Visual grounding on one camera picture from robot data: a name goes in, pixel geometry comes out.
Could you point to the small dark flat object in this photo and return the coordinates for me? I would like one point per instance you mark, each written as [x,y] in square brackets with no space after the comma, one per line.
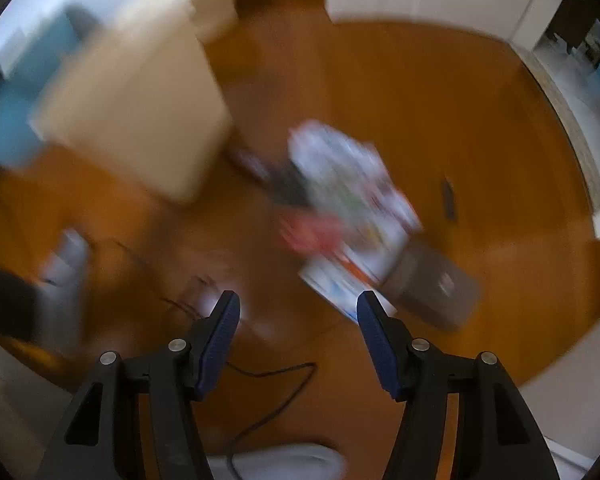
[448,197]

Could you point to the person's white slipper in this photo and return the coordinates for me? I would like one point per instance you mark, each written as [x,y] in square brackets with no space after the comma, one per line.
[64,275]
[280,462]

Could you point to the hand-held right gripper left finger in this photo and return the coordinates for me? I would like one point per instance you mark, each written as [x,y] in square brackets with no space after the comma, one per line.
[218,342]

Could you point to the person's right white slipper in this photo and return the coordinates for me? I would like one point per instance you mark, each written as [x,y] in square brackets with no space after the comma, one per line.
[280,462]

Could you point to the grey box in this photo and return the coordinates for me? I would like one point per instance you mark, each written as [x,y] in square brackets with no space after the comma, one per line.
[430,285]

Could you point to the red wrapper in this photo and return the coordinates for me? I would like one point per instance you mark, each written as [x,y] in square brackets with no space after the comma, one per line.
[307,232]

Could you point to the person's left white slipper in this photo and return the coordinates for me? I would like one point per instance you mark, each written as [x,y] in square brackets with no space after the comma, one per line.
[64,275]

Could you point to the person's left leg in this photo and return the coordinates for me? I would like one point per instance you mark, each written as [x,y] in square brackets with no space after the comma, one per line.
[4,300]

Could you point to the beige foot bath tub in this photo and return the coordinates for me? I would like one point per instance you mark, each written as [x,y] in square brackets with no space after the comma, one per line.
[212,5]

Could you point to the white printed plastic packet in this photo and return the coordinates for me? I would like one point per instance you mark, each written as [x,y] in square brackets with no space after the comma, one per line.
[347,277]
[350,185]

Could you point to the dark wrapper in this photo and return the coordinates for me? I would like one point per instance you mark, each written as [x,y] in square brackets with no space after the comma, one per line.
[290,187]

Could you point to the blue storage box white lid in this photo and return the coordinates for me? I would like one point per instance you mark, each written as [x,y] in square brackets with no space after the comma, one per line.
[14,115]

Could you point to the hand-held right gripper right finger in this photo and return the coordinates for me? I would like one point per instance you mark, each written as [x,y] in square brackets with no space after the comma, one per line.
[379,347]

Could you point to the beige plastic trash bin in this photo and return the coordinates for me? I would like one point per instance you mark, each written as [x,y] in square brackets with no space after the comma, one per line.
[129,110]

